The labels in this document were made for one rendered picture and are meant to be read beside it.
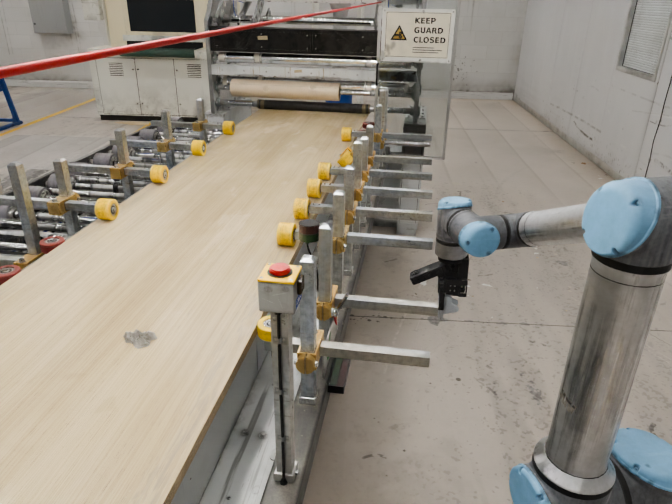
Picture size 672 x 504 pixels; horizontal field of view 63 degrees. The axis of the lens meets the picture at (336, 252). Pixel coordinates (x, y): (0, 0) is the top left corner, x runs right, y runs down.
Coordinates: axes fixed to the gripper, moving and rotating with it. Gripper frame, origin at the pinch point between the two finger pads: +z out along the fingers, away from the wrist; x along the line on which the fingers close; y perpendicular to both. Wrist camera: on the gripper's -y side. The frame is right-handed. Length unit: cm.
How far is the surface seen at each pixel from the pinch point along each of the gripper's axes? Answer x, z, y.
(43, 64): -102, -83, -37
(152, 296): -18, -10, -81
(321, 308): -8.9, -4.7, -34.0
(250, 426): -34, 19, -50
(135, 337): -38, -10, -76
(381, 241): 23.3, -12.8, -19.5
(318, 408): -32.5, 11.7, -30.8
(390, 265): 196, 81, -27
